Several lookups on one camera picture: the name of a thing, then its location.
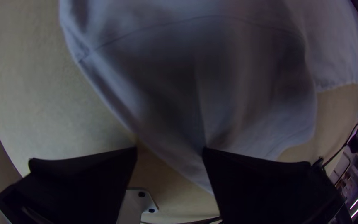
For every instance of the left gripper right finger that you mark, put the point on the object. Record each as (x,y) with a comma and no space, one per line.
(269,193)

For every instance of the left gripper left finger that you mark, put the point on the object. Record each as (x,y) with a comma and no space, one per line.
(73,186)

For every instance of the white t-shirt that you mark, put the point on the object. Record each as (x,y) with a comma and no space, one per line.
(197,77)

